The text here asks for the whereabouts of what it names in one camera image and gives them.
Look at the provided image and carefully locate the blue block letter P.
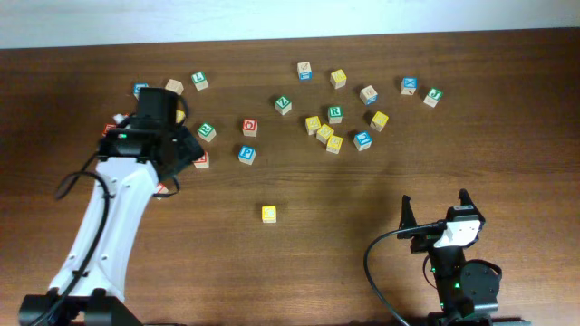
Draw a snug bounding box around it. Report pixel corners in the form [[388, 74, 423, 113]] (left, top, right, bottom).
[[238, 145, 256, 165]]

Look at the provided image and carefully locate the yellow block letter C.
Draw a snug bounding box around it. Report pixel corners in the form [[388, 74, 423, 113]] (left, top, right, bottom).
[[261, 206, 277, 223]]

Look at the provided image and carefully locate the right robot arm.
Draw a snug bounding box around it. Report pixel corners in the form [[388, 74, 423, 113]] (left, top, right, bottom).
[[397, 189, 502, 325]]

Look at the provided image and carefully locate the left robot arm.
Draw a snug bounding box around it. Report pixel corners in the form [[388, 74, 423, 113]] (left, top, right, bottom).
[[18, 87, 205, 325]]

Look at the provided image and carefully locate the yellow block upper left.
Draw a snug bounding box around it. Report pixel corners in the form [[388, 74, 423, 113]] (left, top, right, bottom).
[[176, 110, 186, 123]]

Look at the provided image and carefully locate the red block letter M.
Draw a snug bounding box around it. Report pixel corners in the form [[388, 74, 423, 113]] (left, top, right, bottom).
[[102, 123, 116, 137]]

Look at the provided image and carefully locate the blue block digit 5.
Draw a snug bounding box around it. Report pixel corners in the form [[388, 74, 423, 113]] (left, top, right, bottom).
[[132, 82, 149, 99]]

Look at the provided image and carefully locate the plain wood yellow-side block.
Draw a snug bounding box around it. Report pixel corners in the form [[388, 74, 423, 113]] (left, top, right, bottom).
[[165, 79, 184, 95]]

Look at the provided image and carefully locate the red block letter I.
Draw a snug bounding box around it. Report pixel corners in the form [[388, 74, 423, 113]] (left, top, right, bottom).
[[154, 183, 169, 200]]

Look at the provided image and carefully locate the green block letter R left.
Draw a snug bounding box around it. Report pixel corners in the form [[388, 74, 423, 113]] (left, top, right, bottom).
[[197, 122, 217, 142]]

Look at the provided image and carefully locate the green block letter r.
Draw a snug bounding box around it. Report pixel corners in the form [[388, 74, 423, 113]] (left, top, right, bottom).
[[197, 122, 217, 142], [327, 106, 343, 124]]

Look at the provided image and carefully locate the red block letter A lower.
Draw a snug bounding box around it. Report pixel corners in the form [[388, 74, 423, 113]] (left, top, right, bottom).
[[193, 151, 210, 168]]

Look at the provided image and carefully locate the green block letter L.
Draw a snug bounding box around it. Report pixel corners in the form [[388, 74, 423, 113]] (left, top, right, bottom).
[[191, 72, 209, 91]]

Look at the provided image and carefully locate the blue block letter E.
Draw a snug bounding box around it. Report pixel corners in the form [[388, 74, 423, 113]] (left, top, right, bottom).
[[353, 131, 372, 151]]

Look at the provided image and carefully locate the red block letter O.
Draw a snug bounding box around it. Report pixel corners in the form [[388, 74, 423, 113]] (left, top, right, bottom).
[[242, 119, 257, 137]]

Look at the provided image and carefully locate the green block letter J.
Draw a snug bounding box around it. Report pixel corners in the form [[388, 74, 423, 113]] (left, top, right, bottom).
[[423, 88, 443, 108]]

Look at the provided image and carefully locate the yellow block cluster lower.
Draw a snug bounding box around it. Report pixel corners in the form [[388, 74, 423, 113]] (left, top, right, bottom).
[[326, 135, 343, 154]]

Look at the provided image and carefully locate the yellow block cluster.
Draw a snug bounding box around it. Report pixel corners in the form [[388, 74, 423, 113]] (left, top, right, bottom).
[[305, 116, 321, 135], [316, 124, 334, 145], [326, 135, 343, 154]]

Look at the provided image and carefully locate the yellow block cluster middle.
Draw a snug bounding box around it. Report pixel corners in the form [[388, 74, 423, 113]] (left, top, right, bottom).
[[316, 124, 334, 145]]

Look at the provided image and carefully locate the blue block letter X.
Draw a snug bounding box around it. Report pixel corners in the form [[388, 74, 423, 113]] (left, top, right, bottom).
[[401, 77, 418, 95]]

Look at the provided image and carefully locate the green block letter R right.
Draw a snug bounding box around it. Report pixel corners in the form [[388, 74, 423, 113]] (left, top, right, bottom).
[[327, 106, 343, 124]]

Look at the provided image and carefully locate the wood block blue D side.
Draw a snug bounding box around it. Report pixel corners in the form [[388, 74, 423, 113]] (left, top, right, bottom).
[[359, 85, 378, 105]]

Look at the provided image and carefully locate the green block letter Z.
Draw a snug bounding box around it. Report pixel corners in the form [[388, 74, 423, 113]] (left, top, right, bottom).
[[274, 96, 292, 115]]

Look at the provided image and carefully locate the yellow block cluster left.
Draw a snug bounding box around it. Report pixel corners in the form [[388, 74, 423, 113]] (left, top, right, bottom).
[[305, 116, 321, 135]]

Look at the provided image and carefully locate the yellow block top right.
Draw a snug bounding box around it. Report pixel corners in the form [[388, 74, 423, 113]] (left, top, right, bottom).
[[330, 69, 347, 89]]

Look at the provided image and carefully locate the wood block blue side top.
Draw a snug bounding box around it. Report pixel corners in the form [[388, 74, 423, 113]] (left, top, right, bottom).
[[297, 62, 313, 81]]

